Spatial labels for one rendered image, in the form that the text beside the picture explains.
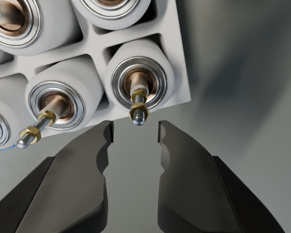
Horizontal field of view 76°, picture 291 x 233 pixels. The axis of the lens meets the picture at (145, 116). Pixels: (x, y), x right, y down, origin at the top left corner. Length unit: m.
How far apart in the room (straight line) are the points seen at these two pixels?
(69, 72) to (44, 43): 0.04
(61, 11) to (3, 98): 0.15
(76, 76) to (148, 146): 0.39
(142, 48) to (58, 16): 0.11
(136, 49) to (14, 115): 0.20
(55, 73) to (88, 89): 0.05
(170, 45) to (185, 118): 0.30
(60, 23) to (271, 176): 0.80
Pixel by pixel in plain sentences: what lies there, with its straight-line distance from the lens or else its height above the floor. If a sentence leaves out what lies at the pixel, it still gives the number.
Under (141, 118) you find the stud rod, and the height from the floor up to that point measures 0.35.
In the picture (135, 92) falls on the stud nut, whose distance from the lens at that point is 0.20.
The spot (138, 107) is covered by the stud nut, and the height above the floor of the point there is 0.34.
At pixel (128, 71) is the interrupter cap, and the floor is 0.25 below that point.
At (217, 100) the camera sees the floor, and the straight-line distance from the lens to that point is 0.57.
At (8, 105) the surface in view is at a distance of 0.34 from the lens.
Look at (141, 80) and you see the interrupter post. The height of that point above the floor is 0.27.
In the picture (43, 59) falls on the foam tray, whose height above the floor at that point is 0.18.
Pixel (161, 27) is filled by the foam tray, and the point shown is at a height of 0.18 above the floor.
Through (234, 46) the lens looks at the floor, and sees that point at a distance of 0.55.
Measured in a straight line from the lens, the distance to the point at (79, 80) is 0.27.
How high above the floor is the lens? 0.49
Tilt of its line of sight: 62 degrees down
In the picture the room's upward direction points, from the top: 177 degrees clockwise
